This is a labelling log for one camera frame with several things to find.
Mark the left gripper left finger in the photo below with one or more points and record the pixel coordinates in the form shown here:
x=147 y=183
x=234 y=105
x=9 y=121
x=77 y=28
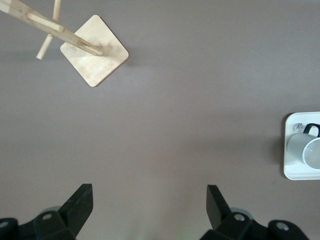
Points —
x=72 y=212

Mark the cream tray with rabbit print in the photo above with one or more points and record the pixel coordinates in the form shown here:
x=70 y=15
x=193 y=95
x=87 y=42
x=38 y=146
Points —
x=291 y=172

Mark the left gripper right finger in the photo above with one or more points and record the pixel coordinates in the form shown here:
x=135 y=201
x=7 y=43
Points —
x=217 y=212

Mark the wooden mug tree stand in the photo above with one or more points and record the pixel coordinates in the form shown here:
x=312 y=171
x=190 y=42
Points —
x=100 y=65

